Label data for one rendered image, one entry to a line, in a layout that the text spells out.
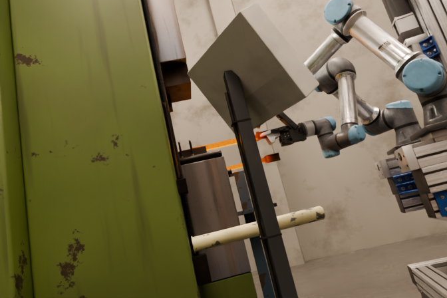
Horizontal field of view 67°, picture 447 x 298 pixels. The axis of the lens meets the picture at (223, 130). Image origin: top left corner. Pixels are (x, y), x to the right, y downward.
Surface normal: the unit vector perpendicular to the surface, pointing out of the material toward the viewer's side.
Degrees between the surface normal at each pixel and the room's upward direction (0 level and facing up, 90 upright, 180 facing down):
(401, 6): 90
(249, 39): 120
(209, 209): 90
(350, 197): 90
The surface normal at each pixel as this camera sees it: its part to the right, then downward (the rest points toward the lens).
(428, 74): -0.56, 0.04
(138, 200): 0.08, -0.28
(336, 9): -0.70, -0.14
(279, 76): -0.62, 0.52
